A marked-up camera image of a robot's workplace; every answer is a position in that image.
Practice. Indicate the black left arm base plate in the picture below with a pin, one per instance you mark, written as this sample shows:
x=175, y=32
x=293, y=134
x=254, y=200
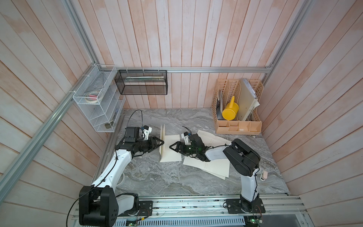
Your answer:
x=144, y=209

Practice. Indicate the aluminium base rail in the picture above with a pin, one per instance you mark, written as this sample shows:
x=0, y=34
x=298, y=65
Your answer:
x=282, y=210

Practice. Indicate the tape roll on shelf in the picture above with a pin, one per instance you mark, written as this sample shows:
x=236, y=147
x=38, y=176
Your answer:
x=93, y=97

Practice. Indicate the purple cover notebook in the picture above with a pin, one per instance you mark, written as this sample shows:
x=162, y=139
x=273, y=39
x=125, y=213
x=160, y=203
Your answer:
x=167, y=154

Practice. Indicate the yellow cover notebook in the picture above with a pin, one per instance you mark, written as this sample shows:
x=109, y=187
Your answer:
x=219, y=167

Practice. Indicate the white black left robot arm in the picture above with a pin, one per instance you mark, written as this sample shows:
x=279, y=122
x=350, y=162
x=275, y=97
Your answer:
x=99, y=206

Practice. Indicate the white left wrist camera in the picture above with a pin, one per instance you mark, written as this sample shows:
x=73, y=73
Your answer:
x=146, y=132

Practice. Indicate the black mesh wall basket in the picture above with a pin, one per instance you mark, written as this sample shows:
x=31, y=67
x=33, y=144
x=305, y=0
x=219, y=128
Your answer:
x=142, y=82

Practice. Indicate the white wire mesh shelf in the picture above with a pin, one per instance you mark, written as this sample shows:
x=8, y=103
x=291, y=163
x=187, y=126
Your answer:
x=103, y=116

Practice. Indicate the yellow plastic watering can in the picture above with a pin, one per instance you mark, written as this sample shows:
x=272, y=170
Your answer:
x=231, y=110

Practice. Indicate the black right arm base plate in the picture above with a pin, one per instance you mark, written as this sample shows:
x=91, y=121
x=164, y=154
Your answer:
x=241, y=205

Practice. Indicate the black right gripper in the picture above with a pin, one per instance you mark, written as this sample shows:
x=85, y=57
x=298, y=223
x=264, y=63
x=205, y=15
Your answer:
x=179, y=144

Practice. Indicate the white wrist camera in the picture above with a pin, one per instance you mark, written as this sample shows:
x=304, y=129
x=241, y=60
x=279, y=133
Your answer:
x=146, y=132
x=186, y=138

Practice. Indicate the beige folder in organizer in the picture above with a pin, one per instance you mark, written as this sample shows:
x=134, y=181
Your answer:
x=248, y=100

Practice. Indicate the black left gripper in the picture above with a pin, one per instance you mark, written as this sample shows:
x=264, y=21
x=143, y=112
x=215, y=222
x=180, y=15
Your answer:
x=153, y=144

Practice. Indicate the open white lined notebook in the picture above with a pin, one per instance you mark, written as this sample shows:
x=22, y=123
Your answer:
x=211, y=140

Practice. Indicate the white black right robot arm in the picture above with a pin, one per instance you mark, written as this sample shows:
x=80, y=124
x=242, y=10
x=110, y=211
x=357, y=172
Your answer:
x=242, y=157

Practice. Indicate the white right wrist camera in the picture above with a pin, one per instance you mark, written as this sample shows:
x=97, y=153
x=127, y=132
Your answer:
x=186, y=138

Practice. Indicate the beige plastic desk organizer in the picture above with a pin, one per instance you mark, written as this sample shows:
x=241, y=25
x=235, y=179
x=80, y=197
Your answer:
x=232, y=87

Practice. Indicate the small pink white eraser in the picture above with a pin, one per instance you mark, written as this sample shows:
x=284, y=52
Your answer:
x=264, y=175

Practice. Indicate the grey book in organizer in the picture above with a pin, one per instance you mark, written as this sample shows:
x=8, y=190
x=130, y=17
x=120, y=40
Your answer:
x=219, y=106

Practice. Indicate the horizontal aluminium wall rail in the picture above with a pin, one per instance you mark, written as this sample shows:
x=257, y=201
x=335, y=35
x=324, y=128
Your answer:
x=247, y=69

